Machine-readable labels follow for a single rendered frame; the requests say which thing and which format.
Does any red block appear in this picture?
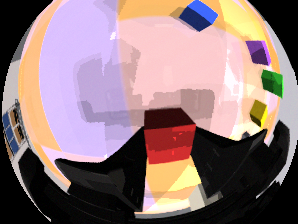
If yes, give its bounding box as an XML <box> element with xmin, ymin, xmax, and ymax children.
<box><xmin>145</xmin><ymin>107</ymin><xmax>196</xmax><ymax>164</ymax></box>

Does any yellow block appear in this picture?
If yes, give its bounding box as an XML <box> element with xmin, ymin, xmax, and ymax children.
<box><xmin>249</xmin><ymin>100</ymin><xmax>267</xmax><ymax>128</ymax></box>

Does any green block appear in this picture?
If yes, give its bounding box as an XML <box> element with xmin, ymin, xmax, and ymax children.
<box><xmin>271</xmin><ymin>72</ymin><xmax>283</xmax><ymax>99</ymax></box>
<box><xmin>261</xmin><ymin>69</ymin><xmax>273</xmax><ymax>93</ymax></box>

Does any blue block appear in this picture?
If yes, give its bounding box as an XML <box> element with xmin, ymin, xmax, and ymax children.
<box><xmin>178</xmin><ymin>0</ymin><xmax>218</xmax><ymax>32</ymax></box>

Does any purple block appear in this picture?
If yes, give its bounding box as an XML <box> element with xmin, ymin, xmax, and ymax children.
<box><xmin>245</xmin><ymin>40</ymin><xmax>271</xmax><ymax>67</ymax></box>

